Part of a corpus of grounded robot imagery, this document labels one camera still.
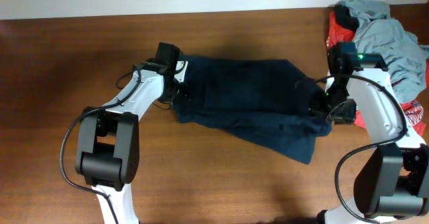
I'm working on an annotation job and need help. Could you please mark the navy blue shorts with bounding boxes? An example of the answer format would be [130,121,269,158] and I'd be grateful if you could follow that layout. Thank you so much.
[172,55,332,164]

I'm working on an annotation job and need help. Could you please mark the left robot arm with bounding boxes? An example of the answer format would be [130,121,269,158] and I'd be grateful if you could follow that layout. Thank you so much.
[75,42,188,223]

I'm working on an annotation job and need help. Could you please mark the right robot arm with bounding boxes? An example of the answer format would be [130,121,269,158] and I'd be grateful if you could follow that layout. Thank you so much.
[309,42,428,224]

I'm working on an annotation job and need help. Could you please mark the red printed t-shirt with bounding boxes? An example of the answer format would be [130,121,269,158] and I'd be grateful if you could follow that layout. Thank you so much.
[326,11,426,136]

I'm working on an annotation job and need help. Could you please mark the grey t-shirt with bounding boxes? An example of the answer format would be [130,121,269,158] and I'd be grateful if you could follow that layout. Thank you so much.
[337,0,428,103]

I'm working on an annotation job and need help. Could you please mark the black garment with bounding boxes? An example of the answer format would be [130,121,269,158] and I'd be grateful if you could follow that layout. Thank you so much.
[334,4,359,32]

